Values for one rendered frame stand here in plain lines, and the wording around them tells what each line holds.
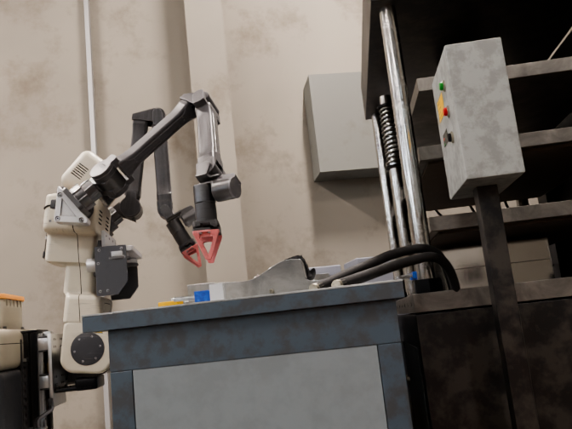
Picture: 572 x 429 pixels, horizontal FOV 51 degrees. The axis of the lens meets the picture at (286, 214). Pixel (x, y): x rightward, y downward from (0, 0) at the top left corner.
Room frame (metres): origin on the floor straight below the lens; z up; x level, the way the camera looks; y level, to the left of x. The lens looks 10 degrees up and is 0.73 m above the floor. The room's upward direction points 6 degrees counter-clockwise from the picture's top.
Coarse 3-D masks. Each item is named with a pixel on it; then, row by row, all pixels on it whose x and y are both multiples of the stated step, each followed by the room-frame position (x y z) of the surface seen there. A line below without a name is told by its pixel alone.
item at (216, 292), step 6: (210, 288) 1.55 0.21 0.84; (216, 288) 1.55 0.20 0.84; (222, 288) 1.55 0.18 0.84; (198, 294) 1.55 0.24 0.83; (204, 294) 1.55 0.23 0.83; (210, 294) 1.55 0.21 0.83; (216, 294) 1.55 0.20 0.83; (222, 294) 1.55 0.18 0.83; (174, 300) 1.57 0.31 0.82; (180, 300) 1.57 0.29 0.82; (198, 300) 1.55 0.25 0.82; (204, 300) 1.55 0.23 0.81
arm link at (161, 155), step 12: (156, 108) 2.25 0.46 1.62; (156, 120) 2.25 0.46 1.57; (156, 156) 2.28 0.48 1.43; (168, 156) 2.30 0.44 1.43; (156, 168) 2.28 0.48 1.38; (168, 168) 2.29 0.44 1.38; (156, 180) 2.29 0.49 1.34; (168, 180) 2.28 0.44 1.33; (168, 192) 2.28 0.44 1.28; (168, 204) 2.28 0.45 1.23
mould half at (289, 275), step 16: (272, 272) 1.92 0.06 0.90; (288, 272) 1.92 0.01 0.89; (304, 272) 1.92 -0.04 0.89; (192, 288) 1.95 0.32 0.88; (208, 288) 1.94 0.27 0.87; (240, 288) 1.93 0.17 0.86; (256, 288) 1.93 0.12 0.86; (272, 288) 1.92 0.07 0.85; (288, 288) 1.92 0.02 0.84; (304, 288) 1.91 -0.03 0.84
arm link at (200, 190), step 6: (210, 180) 1.57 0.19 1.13; (198, 186) 1.55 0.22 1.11; (204, 186) 1.55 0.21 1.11; (210, 186) 1.56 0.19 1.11; (198, 192) 1.55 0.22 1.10; (204, 192) 1.55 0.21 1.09; (210, 192) 1.56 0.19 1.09; (198, 198) 1.55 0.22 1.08; (204, 198) 1.55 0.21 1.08; (210, 198) 1.56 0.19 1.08
